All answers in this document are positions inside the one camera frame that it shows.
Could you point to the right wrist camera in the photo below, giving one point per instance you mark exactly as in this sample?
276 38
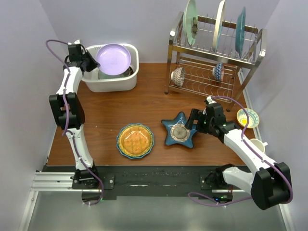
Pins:
208 101

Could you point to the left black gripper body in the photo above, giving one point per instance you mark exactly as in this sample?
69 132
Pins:
90 63

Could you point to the mint floral plate in rack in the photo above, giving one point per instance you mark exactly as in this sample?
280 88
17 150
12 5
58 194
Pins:
190 22

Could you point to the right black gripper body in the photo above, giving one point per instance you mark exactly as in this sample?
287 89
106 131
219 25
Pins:
204 124

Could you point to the teal plate in rack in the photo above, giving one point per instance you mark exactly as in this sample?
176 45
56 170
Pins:
240 31

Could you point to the aluminium rail frame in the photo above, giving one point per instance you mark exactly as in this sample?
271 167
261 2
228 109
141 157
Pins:
48 182

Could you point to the blue zigzag bowl in rack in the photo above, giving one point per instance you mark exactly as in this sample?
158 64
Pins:
218 72

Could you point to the lilac plastic plate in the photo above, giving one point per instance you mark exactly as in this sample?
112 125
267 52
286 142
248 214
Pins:
114 59

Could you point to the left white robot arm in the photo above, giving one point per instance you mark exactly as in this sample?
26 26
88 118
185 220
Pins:
69 114

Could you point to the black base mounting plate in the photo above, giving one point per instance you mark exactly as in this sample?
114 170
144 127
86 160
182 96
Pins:
150 181

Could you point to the teal star-shaped plate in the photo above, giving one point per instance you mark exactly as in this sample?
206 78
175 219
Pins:
177 133

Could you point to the white ceramic mug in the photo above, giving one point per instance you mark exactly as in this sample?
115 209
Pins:
259 144

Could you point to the cream plate in rack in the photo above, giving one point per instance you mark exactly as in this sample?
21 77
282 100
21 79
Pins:
218 25

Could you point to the amber glass plate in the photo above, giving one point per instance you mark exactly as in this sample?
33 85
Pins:
135 140

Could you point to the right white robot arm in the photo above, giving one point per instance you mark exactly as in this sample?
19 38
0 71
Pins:
268 182

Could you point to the brown patterned bowl in rack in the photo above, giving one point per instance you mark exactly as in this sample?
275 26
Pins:
178 76

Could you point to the blue yellow patterned bowl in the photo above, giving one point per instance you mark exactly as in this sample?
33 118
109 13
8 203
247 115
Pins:
252 118

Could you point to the black rimmed checkered plate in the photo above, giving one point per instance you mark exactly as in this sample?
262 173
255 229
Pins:
128 72

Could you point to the steel two-tier dish rack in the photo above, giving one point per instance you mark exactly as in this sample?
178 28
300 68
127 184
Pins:
199 59

